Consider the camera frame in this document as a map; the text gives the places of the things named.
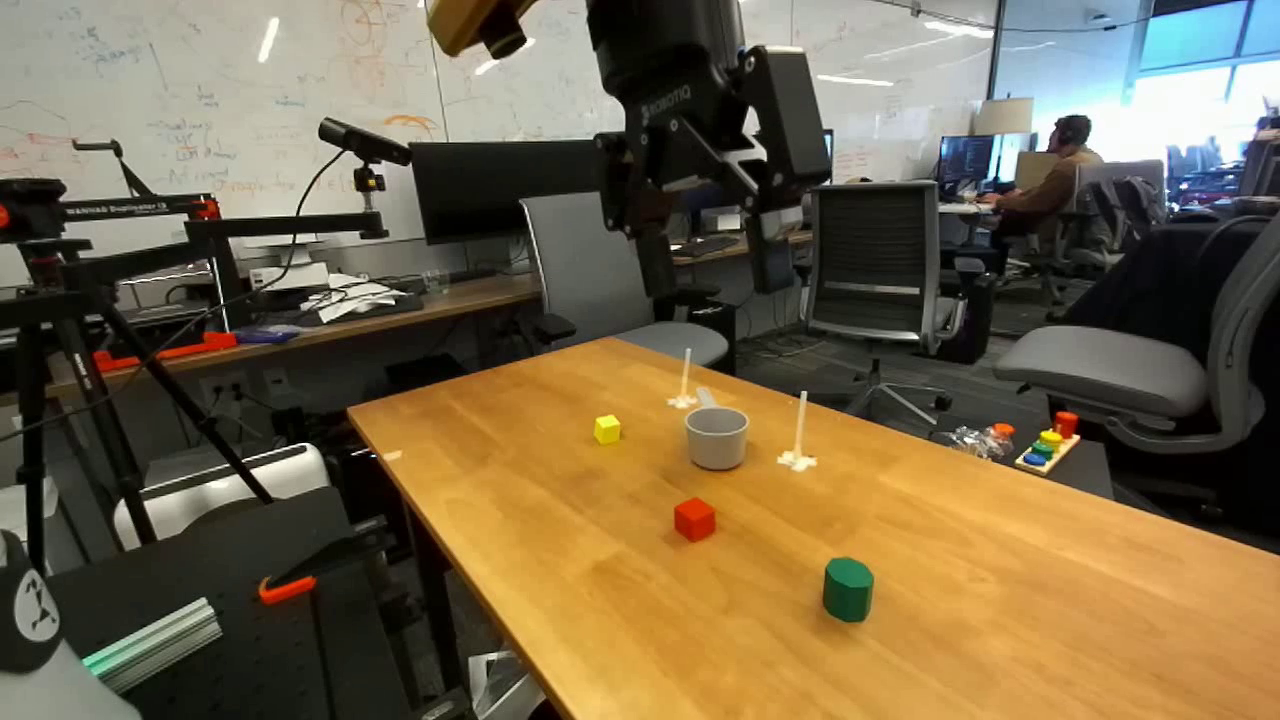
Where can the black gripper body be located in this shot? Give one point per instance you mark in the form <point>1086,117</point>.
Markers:
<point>703,105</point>

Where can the yellow wooden cube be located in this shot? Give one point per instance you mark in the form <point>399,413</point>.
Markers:
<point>604,428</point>

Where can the red wooden cube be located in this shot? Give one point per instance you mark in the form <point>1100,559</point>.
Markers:
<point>693,519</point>

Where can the green octagonal wooden block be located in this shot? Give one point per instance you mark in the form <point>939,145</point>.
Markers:
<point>848,590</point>

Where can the grey measuring cup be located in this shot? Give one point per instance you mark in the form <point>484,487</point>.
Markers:
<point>718,438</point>

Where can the grey office chair middle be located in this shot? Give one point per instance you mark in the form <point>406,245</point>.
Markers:
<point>594,282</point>

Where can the grey office chair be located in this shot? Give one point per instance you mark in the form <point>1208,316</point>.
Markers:
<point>594,282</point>
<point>1151,392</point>

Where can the black mesh office chair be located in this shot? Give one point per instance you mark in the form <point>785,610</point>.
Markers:
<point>879,278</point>

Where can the black computer monitor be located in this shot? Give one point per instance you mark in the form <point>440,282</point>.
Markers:
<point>478,190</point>

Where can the white plastic stand far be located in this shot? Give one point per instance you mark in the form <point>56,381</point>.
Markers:
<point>681,396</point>

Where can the white plastic stand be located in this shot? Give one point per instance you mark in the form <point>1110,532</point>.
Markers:
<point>799,457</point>
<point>681,396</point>

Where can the white plastic stand near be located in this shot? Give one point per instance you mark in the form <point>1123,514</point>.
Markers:
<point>799,457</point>

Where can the seated person in background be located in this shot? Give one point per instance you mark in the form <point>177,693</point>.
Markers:
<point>1028,208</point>

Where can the colourful stacking toy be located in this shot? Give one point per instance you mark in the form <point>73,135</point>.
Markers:
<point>1052,446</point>

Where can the grey office chair right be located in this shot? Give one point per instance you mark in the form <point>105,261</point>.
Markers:
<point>1151,392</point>

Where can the silver aluminium bar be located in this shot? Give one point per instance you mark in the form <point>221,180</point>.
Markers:
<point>159,646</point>

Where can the black cap with logo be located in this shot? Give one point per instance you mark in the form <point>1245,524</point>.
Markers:
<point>29,612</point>

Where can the black camera on boom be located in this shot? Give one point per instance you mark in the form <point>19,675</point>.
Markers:
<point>361,140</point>

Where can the orange clamp handle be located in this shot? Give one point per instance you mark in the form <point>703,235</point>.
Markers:
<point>294,590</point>

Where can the black camera tripod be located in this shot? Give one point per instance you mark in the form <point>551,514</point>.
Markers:
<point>56,306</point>

